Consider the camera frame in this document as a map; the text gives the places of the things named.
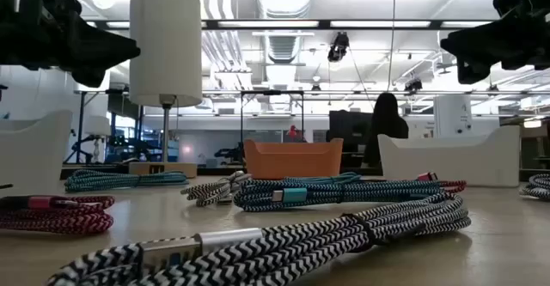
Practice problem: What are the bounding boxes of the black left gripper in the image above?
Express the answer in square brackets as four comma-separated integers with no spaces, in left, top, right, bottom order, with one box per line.
[21,17,141,88]

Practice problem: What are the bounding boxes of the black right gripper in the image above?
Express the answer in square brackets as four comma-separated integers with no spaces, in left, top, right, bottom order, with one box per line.
[440,10,550,85]

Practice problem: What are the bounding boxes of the teal utensil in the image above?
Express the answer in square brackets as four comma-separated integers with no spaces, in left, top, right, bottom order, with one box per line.
[64,168,189,193]
[283,172,363,185]

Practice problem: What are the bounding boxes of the maroon spoon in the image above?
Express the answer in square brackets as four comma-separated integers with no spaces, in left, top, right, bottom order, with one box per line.
[0,194,116,236]

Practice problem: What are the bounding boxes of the teal spoon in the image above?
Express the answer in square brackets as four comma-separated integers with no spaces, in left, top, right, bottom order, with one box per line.
[233,177,446,213]

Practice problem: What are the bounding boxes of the grey utensil bottom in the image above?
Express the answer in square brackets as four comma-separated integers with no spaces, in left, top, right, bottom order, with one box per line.
[46,191,473,286]

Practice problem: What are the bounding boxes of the white shade wooden base lamp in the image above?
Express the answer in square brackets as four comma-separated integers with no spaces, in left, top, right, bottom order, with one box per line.
[127,0,204,180]

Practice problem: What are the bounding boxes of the white cabinet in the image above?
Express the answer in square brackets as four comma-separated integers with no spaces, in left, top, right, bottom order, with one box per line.
[432,94,474,139]

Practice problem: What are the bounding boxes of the small white background lamp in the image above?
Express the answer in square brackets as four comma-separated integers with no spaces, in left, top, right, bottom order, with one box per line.
[83,114,113,163]

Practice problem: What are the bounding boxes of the person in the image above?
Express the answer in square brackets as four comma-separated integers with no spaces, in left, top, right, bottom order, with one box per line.
[363,91,410,169]

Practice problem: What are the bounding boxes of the white plastic bin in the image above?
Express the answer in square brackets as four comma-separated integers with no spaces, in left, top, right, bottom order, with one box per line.
[376,125,522,188]
[0,109,73,198]

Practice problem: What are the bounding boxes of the black monitor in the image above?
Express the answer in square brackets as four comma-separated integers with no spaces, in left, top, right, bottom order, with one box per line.
[328,110,374,155]

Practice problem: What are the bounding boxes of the black overhead beam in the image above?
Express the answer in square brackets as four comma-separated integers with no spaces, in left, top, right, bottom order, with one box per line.
[85,18,495,32]

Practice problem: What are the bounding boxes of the orange plastic bin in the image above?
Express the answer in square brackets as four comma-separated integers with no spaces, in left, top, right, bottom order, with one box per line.
[243,137,345,180]

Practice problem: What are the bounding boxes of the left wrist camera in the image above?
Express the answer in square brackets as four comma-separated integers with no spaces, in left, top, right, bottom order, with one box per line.
[19,0,83,23]

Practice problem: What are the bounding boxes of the black overhead camera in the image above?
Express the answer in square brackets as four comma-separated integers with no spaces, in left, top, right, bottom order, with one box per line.
[327,31,351,63]

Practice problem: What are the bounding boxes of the black aluminium table frame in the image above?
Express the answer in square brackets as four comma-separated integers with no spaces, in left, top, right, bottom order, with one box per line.
[59,161,550,182]

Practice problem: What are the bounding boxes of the black rack frame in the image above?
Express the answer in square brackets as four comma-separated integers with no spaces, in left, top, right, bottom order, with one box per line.
[239,89,306,158]

